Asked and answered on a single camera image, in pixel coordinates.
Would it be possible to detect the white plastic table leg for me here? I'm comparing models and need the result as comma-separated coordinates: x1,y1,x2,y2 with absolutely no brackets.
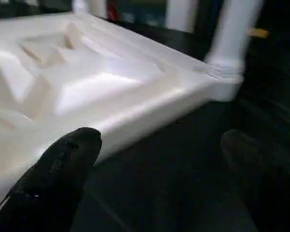
71,0,107,18
204,0,264,76

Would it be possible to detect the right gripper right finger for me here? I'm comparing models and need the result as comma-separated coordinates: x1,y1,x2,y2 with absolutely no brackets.
220,129,290,232

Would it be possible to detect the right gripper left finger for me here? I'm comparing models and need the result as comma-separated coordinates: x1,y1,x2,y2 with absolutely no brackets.
0,127,103,232

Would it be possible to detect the white glass-door cabinet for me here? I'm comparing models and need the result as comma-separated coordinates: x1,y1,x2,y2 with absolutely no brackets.
105,0,219,33

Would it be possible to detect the small tan label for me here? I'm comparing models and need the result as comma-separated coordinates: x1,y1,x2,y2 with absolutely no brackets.
248,27,270,39

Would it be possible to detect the black work mat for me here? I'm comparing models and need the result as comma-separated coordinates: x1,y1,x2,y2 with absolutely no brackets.
0,4,290,232

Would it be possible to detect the red bottle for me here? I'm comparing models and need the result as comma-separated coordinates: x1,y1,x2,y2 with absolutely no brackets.
107,0,116,19

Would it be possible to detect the black tall cabinet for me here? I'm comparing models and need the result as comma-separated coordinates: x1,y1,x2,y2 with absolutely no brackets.
243,0,290,63

